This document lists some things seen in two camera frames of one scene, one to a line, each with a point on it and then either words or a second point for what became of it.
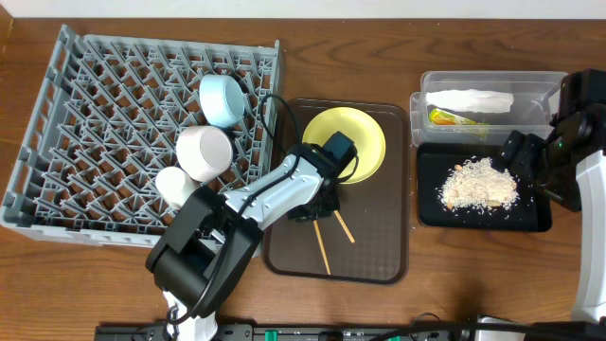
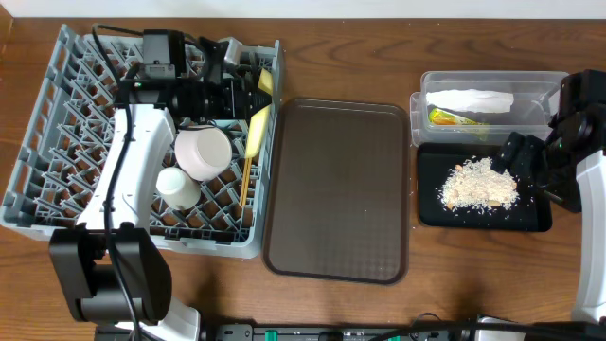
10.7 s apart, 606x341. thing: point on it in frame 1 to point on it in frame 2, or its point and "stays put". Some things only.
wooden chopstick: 344,225 to 247,182
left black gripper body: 313,211 to 205,104
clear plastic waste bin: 476,108 stays put
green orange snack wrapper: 442,117 stays put
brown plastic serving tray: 367,239 stays put
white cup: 175,186 stays put
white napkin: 472,100 stays put
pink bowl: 203,152 stays put
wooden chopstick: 323,248 to 243,181
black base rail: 335,332 stays put
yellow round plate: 358,128 to 259,122
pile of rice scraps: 476,184 stays put
